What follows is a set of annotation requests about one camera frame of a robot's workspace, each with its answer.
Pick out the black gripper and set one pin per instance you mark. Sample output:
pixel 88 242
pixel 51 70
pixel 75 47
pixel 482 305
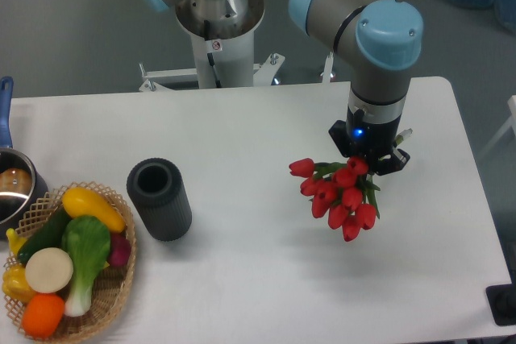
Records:
pixel 370 129

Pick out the red tulip bouquet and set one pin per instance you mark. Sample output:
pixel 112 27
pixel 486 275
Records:
pixel 343 192

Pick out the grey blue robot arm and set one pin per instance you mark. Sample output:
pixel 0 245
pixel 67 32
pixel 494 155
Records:
pixel 380 39

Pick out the black device at edge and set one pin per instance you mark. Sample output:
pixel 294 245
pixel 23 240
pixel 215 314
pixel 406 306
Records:
pixel 501 300

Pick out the dark grey ribbed vase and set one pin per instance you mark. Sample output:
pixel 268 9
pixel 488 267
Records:
pixel 156 189

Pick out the purple red radish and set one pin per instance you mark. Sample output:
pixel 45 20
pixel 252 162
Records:
pixel 120 251

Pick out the yellow squash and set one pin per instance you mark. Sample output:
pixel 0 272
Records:
pixel 78 202

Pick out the green bok choy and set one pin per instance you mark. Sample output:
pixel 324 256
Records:
pixel 87 242

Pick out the woven wicker basket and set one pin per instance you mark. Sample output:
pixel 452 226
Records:
pixel 111 288

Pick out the dark green cucumber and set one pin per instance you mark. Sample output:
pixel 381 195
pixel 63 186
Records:
pixel 48 235

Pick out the beige round slice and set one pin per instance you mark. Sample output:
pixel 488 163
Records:
pixel 49 270

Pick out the yellow banana tip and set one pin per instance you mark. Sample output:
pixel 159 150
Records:
pixel 15 241

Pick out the orange fruit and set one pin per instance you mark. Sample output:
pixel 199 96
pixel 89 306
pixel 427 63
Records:
pixel 42 315

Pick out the yellow bell pepper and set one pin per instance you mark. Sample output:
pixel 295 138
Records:
pixel 15 285

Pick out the white furniture frame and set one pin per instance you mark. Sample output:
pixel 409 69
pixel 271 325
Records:
pixel 508 125

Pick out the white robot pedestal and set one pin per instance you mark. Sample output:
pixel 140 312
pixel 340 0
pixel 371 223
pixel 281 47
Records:
pixel 221 34

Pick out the blue handled saucepan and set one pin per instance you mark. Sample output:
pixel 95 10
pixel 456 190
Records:
pixel 21 184

